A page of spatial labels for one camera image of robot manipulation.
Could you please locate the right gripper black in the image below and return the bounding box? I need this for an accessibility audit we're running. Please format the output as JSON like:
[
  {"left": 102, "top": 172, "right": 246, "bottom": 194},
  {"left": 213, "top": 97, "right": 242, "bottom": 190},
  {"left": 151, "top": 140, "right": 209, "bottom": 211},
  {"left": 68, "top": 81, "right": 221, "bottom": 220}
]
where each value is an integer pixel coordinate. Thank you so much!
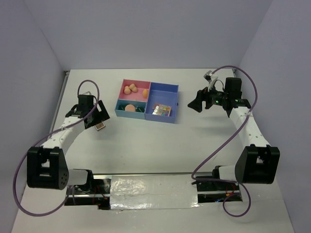
[{"left": 188, "top": 81, "right": 229, "bottom": 113}]

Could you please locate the brown eyeshadow palette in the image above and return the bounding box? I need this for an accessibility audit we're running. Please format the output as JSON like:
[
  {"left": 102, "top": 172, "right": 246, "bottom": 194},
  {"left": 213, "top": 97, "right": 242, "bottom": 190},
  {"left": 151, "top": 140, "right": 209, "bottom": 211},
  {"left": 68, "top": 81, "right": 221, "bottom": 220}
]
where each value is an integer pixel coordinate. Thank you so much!
[{"left": 94, "top": 122, "right": 105, "bottom": 131}]

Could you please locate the peach round puff with ribbon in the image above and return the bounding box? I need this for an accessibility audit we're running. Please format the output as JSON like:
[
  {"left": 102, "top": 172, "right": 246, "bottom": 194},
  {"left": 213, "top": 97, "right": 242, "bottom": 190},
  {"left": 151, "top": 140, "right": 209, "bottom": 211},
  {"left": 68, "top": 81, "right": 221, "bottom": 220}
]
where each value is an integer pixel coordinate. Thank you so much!
[{"left": 125, "top": 104, "right": 136, "bottom": 112}]

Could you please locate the colourful eyeshadow palette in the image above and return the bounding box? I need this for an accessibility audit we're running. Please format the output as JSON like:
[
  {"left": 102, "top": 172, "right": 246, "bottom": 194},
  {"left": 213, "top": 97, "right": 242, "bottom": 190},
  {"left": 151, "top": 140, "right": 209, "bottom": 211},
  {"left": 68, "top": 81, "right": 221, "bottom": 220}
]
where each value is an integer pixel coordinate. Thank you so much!
[{"left": 158, "top": 104, "right": 171, "bottom": 117}]

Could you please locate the beige gourd sponge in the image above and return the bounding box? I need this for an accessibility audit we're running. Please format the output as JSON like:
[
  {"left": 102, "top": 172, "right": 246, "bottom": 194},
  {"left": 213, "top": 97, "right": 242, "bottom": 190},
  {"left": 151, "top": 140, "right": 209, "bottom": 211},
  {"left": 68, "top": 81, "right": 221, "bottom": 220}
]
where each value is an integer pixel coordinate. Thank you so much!
[
  {"left": 129, "top": 83, "right": 138, "bottom": 93},
  {"left": 123, "top": 86, "right": 131, "bottom": 95}
]

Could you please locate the orange teardrop sponge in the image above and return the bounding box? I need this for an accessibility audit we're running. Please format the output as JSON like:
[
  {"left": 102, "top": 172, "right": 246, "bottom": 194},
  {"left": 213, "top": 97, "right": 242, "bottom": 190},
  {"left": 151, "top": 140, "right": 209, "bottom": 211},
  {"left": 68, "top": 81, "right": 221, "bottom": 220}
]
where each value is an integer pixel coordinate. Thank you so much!
[{"left": 142, "top": 89, "right": 149, "bottom": 99}]

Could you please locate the green puff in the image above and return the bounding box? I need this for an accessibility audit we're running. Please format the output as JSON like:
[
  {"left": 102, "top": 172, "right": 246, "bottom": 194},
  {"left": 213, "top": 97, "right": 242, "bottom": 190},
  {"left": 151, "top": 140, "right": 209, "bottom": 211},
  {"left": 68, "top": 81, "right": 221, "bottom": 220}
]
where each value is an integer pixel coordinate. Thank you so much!
[
  {"left": 118, "top": 104, "right": 126, "bottom": 111},
  {"left": 136, "top": 106, "right": 145, "bottom": 113}
]

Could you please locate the three-colour blush palette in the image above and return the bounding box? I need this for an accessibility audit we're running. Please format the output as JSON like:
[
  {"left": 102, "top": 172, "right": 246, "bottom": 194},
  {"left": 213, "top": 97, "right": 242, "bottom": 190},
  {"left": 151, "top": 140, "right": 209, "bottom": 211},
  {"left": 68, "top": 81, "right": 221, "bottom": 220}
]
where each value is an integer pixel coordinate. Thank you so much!
[{"left": 153, "top": 103, "right": 160, "bottom": 109}]

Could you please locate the silver eyeshadow palette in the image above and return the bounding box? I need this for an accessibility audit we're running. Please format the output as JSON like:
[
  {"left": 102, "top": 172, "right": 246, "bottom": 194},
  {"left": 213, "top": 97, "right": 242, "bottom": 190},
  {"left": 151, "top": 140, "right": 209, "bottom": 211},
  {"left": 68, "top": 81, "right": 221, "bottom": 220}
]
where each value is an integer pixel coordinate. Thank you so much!
[{"left": 152, "top": 106, "right": 159, "bottom": 115}]

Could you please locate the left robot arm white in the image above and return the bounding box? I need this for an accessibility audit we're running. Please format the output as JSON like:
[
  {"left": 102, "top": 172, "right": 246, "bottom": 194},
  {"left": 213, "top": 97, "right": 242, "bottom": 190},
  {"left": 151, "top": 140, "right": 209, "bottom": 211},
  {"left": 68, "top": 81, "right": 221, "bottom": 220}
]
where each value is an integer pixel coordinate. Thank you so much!
[{"left": 27, "top": 95, "right": 110, "bottom": 194}]

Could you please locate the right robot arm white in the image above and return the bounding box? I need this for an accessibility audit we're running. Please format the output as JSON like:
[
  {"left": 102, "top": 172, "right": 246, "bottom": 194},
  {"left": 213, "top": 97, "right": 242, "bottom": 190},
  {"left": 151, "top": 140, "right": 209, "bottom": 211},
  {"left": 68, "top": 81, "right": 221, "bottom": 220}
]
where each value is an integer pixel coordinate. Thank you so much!
[{"left": 188, "top": 75, "right": 280, "bottom": 190}]

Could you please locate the light blue plastic bin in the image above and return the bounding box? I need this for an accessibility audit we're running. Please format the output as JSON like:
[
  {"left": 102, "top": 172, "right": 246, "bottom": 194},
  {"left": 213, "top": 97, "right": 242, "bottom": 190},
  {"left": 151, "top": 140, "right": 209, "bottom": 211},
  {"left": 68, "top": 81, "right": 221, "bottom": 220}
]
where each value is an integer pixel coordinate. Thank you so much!
[{"left": 115, "top": 99, "right": 147, "bottom": 119}]

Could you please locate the purple plastic bin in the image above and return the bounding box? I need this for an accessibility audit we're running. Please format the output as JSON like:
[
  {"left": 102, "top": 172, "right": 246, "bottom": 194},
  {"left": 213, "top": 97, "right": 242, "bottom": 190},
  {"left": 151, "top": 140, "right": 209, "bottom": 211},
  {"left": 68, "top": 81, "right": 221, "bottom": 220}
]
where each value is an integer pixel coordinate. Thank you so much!
[{"left": 145, "top": 82, "right": 179, "bottom": 123}]

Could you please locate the pink plastic bin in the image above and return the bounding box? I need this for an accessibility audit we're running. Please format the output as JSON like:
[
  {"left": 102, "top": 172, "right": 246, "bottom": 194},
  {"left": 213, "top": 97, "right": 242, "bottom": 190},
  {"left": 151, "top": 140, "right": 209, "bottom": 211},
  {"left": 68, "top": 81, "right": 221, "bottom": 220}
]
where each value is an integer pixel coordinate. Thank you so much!
[{"left": 119, "top": 79, "right": 151, "bottom": 102}]

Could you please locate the silver foil tape sheet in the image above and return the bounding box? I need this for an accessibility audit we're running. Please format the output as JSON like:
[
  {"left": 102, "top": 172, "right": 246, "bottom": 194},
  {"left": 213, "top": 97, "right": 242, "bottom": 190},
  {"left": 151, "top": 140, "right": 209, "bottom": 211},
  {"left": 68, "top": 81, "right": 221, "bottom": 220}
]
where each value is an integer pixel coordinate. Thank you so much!
[{"left": 110, "top": 175, "right": 199, "bottom": 210}]

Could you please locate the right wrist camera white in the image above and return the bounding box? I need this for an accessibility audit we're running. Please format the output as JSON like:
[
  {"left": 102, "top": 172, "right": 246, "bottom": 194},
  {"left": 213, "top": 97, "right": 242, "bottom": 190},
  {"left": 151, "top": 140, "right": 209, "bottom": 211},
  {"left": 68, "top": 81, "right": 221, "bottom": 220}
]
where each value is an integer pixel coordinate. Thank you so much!
[{"left": 204, "top": 70, "right": 218, "bottom": 90}]

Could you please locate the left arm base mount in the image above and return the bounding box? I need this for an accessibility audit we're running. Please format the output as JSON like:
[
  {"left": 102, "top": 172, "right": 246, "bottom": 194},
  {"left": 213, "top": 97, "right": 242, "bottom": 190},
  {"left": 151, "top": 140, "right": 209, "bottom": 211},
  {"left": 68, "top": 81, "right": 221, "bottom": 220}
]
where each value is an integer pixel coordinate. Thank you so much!
[{"left": 65, "top": 171, "right": 111, "bottom": 210}]

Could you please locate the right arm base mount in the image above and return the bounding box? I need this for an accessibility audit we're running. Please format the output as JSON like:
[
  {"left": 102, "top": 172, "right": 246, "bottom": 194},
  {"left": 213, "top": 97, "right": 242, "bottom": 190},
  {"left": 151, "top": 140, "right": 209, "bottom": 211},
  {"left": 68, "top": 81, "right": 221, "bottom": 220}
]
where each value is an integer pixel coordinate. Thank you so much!
[{"left": 191, "top": 181, "right": 242, "bottom": 203}]

